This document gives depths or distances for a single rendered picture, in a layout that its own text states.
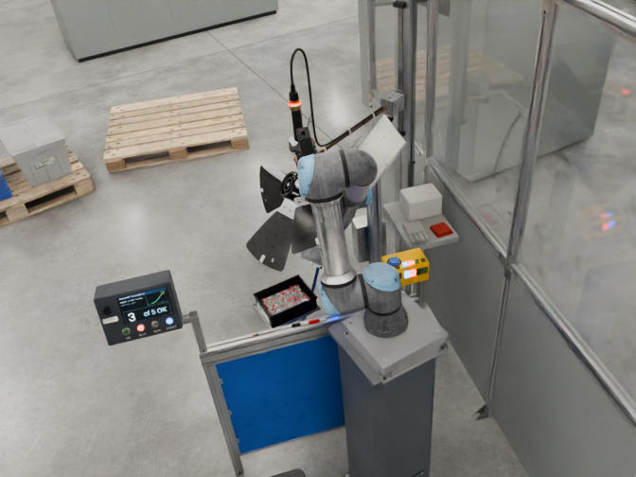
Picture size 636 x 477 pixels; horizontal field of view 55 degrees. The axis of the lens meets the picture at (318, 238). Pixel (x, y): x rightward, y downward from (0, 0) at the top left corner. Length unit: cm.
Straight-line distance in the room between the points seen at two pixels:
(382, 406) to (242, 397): 72
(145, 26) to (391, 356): 645
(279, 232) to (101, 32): 558
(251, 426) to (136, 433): 75
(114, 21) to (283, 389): 589
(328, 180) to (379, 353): 61
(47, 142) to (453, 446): 365
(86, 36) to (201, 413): 543
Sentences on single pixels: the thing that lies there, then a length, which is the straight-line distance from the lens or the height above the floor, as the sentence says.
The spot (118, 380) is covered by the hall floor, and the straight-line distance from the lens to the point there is 366.
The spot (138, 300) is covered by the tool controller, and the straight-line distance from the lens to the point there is 219.
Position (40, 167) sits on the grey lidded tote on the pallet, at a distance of 522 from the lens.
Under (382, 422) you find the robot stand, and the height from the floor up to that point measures 74.
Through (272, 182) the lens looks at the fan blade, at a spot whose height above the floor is 113.
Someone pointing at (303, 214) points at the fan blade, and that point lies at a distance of 247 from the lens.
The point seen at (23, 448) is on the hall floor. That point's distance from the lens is 360.
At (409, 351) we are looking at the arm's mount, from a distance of 205.
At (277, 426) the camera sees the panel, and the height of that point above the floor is 26.
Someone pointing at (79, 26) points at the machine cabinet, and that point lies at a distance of 784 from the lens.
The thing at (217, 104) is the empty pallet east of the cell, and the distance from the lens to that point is 590.
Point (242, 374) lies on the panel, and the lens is 259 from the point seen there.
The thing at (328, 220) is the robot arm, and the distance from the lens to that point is 186.
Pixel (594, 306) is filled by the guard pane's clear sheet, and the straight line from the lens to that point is 214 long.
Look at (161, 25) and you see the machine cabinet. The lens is 802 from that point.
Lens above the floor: 263
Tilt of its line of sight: 38 degrees down
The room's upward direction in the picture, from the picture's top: 6 degrees counter-clockwise
